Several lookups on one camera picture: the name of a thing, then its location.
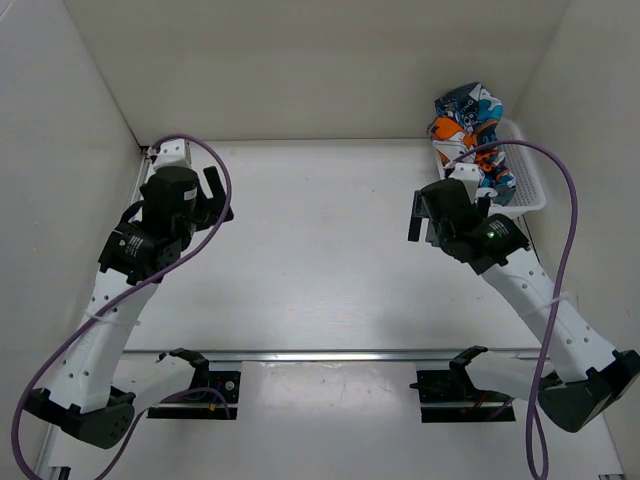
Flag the colourful patterned shorts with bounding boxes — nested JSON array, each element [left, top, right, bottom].
[[426, 82, 516, 206]]

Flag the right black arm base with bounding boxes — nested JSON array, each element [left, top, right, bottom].
[[409, 346, 516, 424]]

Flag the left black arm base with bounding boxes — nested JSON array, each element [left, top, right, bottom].
[[147, 348, 241, 421]]

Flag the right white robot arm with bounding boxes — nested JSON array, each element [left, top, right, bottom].
[[408, 179, 639, 433]]

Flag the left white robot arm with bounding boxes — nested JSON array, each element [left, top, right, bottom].
[[25, 166, 233, 450]]

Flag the white perforated plastic basket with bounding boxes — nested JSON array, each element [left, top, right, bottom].
[[432, 117, 546, 219]]

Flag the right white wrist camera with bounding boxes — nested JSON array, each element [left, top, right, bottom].
[[444, 162, 481, 202]]

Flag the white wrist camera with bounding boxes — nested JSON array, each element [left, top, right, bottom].
[[444, 162, 481, 202], [148, 139, 192, 172]]

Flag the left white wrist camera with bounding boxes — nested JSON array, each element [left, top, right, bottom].
[[148, 139, 192, 172]]

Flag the left aluminium side rail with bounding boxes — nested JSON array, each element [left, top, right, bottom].
[[128, 146, 152, 205]]

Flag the aluminium side rail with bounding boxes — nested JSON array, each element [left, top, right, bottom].
[[515, 215, 540, 260], [128, 146, 152, 205]]

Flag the right aluminium side rail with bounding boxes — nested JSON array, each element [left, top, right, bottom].
[[515, 215, 540, 260]]

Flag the aluminium front rail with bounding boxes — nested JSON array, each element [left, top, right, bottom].
[[123, 348, 539, 363]]

